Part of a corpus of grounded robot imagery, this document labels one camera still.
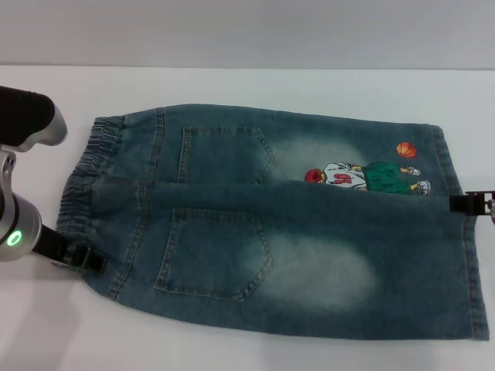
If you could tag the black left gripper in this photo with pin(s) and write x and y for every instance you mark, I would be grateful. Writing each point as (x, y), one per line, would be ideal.
(56, 247)

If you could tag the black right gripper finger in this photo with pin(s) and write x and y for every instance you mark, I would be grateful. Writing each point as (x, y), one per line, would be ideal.
(460, 204)

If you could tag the blue denim shorts with cartoon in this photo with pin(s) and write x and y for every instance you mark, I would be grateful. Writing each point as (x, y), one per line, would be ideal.
(270, 232)

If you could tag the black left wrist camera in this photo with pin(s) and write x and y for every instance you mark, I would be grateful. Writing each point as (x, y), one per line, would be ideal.
(23, 112)

